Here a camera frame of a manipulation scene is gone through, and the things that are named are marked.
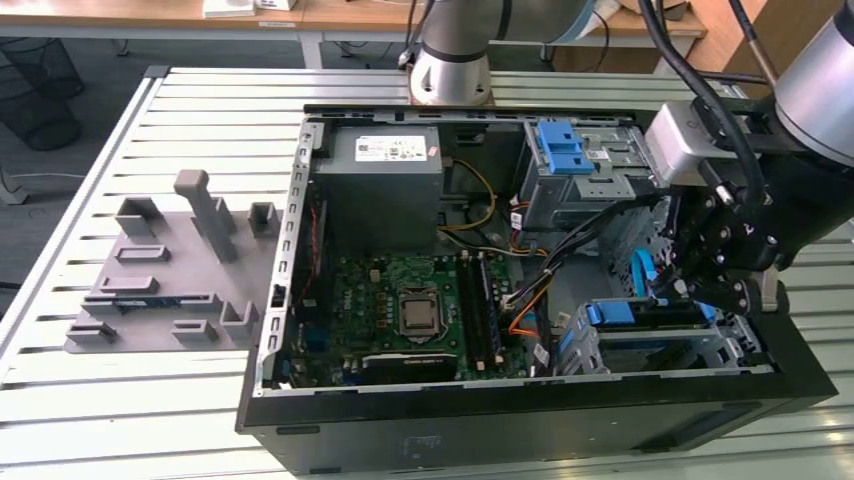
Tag orange wire bundle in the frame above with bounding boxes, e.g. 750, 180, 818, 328
507, 294, 546, 344

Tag blue plastic drive latch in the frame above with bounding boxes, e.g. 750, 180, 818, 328
535, 121, 595, 176

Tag green motherboard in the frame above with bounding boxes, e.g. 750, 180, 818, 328
286, 249, 535, 389

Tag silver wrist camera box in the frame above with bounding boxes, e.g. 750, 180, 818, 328
643, 102, 741, 187

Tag silver CPU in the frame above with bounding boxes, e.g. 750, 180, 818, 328
402, 299, 441, 335

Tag blue data wire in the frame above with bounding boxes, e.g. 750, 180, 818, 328
629, 248, 674, 307

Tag wooden cabinet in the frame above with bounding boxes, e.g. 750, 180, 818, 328
679, 0, 836, 101

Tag yellow wire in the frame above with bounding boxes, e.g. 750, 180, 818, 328
437, 158, 499, 234

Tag grey parts rack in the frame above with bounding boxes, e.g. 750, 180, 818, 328
63, 168, 286, 355

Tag wooden desk white frame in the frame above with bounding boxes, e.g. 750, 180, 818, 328
0, 0, 326, 69
299, 0, 709, 76

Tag black PC case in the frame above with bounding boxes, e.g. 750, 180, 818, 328
234, 103, 840, 475

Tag black graphics card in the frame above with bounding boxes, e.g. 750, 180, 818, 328
359, 351, 463, 385

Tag metal disk bay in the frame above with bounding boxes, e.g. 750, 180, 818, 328
557, 297, 766, 376

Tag black RAM slot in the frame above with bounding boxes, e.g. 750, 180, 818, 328
457, 251, 487, 372

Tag black cable bundle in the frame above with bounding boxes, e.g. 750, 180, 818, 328
503, 197, 659, 309

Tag grey power supply unit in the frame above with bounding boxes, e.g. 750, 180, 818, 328
310, 124, 447, 256

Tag black mesh waste bin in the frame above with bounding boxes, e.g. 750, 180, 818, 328
0, 37, 87, 151

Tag brown cardboard piece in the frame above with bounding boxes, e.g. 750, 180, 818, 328
617, 0, 690, 22

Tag dark RAM stick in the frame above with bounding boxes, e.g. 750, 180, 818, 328
474, 253, 507, 369

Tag metal optical drive cage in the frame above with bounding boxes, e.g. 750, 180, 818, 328
519, 119, 669, 234

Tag hard disk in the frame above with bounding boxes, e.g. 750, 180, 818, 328
559, 297, 721, 361

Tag black CPU socket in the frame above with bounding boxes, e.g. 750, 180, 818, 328
393, 285, 449, 345

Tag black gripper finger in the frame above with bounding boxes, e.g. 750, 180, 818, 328
665, 168, 750, 292
691, 268, 788, 315

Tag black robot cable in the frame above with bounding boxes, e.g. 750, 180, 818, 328
637, 0, 782, 206

